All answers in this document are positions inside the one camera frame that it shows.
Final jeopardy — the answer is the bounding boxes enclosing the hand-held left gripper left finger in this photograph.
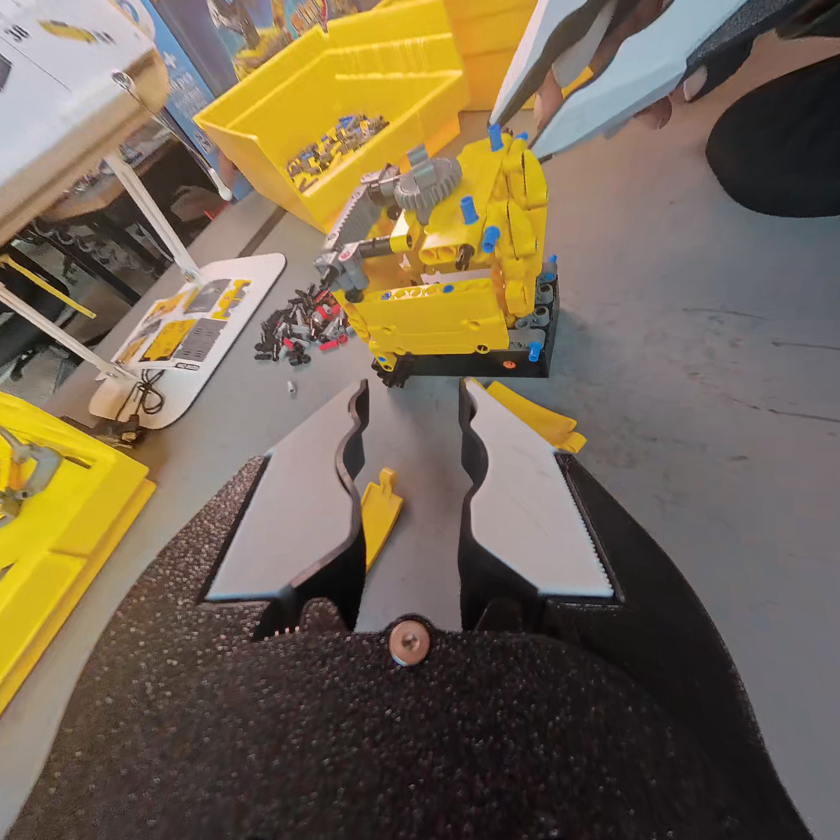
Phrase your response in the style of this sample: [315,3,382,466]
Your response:
[204,379,371,632]

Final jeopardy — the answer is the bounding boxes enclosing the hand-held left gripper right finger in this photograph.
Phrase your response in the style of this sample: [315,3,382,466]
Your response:
[457,377,624,632]

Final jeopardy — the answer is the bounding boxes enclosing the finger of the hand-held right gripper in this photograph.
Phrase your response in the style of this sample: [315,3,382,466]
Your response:
[489,0,614,130]
[528,0,749,163]

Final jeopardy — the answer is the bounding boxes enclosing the yellow lego panel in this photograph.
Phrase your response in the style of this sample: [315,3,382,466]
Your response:
[484,379,588,455]
[360,467,404,572]

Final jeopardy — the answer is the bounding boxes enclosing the yellow bin with large parts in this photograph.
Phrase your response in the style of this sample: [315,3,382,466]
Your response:
[0,392,157,713]

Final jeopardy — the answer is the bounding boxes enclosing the yellow lego robot model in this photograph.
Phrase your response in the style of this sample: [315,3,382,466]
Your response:
[314,121,560,389]

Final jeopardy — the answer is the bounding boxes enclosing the instruction booklet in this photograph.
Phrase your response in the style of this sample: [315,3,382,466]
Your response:
[0,0,161,178]

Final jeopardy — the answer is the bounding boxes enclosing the person's right forearm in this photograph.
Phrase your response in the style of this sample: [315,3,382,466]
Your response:
[705,56,840,219]

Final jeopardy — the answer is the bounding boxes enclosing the pile of lego pins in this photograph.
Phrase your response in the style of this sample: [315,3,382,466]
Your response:
[255,283,349,365]

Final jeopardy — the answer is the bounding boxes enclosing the pile of small lego parts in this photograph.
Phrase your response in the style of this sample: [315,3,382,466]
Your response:
[285,115,389,194]

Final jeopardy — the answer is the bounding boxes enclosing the person's right hand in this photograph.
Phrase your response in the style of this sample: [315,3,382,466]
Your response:
[533,42,840,130]

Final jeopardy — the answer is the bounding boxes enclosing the empty yellow bin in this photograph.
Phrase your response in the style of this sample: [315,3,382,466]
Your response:
[446,0,595,112]

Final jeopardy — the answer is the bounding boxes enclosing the yellow sticker sheet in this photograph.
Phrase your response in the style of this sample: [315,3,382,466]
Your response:
[113,279,253,370]

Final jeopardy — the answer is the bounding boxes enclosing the grey curved panel with clip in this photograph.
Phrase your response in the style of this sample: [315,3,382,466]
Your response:
[0,441,64,519]

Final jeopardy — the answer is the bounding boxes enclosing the yellow bin with small parts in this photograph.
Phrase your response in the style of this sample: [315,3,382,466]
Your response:
[192,26,470,234]

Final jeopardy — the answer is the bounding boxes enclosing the blue robot kit box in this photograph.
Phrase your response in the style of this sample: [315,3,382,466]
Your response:
[125,0,395,201]

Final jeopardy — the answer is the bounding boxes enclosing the black cable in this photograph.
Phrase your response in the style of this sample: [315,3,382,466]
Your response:
[98,367,165,447]

